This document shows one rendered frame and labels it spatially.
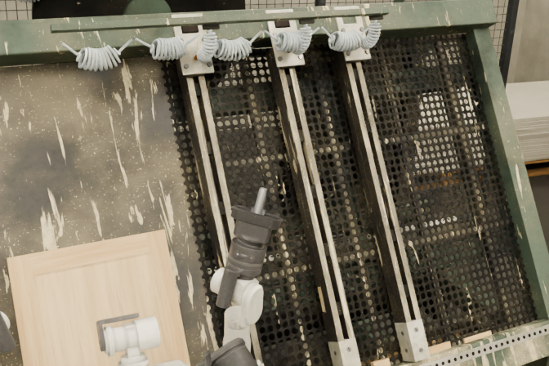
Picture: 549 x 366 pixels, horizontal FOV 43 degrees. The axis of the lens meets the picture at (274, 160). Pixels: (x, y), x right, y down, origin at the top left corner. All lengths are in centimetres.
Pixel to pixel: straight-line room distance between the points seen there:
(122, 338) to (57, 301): 52
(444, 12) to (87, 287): 156
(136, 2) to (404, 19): 96
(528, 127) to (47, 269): 501
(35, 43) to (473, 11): 157
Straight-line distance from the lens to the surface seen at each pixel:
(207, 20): 204
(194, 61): 215
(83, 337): 204
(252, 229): 168
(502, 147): 274
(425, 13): 263
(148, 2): 264
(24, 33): 208
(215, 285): 175
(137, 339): 155
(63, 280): 203
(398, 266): 235
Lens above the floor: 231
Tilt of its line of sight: 21 degrees down
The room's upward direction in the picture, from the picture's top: 2 degrees clockwise
